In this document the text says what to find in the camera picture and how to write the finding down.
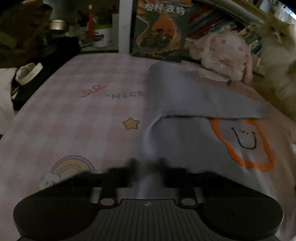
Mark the black bag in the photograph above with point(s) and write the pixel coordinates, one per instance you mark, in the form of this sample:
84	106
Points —
60	48

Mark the pink plush rabbit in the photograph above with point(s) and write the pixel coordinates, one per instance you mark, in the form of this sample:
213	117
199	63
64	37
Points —
222	51

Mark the pink printed desk mat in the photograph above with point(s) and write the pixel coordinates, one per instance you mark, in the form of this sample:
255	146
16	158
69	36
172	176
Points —
69	115

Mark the white shelf post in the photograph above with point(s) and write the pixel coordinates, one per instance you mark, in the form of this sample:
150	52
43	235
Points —
125	25

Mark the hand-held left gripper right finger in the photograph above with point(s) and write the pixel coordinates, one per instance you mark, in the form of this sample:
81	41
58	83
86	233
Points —
168	176

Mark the large illustrated book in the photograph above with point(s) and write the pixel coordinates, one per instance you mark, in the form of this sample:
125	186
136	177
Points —
159	34

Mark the white cloth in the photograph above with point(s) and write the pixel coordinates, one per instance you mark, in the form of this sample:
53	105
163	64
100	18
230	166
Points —
7	92

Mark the row of books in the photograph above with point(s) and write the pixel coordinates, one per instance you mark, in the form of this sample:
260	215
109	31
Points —
208	20

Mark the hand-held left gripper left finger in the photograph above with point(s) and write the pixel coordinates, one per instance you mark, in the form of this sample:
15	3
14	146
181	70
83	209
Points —
126	173

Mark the fluffy ginger cat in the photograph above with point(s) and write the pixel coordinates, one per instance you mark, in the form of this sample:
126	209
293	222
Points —
277	58

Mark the dark patterned cloth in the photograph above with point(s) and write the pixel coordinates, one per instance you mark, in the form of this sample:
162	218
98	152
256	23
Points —
20	34

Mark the metal bowl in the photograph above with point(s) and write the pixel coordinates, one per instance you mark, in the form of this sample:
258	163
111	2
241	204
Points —
57	25

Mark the white wristwatch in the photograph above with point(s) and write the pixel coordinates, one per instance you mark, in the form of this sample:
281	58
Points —
27	74

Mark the red white bottle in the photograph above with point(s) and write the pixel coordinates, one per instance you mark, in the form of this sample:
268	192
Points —
90	23

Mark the white pen cup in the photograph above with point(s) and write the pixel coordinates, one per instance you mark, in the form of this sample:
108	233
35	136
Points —
104	40

